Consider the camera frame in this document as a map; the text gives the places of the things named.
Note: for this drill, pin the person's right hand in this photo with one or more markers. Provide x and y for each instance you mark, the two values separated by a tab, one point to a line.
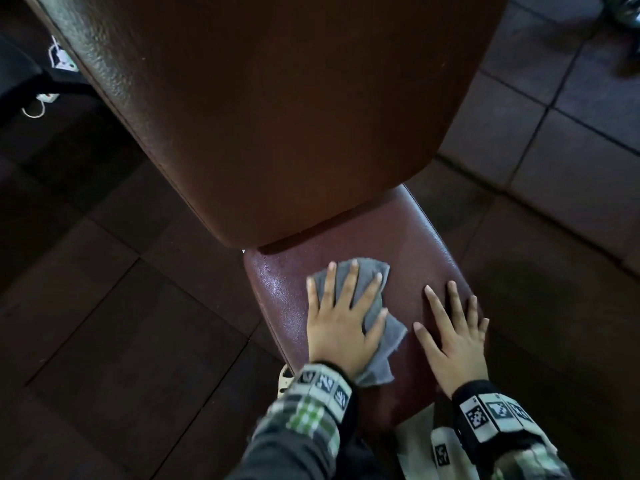
460	359

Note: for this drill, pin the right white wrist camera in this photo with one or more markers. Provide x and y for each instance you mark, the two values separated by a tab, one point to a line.
445	454

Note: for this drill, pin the left marker wristband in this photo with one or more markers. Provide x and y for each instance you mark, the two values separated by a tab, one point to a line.
325	384

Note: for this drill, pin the chrome machine foot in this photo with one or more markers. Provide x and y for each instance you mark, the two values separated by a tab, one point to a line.
625	9

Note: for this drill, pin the person's right forearm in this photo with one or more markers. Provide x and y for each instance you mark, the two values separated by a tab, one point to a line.
530	467

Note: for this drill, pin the marker wristband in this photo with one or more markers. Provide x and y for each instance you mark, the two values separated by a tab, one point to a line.
490	414
325	384

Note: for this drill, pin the person's left hand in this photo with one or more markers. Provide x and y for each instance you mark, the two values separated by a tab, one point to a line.
340	339

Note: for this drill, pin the person's left forearm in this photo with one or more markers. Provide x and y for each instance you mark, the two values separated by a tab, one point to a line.
285	444

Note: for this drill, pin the grey cleaning cloth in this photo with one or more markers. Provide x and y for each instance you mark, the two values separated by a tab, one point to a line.
390	339

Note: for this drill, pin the right marker wristband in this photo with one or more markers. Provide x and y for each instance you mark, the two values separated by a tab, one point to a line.
490	414

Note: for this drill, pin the cream foam slipper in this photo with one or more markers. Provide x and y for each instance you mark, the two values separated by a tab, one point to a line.
285	379

